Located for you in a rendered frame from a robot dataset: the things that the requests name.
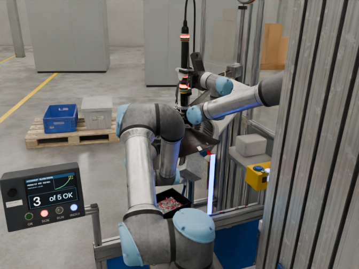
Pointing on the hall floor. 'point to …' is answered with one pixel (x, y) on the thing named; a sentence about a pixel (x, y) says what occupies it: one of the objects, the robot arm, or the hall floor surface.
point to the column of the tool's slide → (235, 126)
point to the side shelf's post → (246, 192)
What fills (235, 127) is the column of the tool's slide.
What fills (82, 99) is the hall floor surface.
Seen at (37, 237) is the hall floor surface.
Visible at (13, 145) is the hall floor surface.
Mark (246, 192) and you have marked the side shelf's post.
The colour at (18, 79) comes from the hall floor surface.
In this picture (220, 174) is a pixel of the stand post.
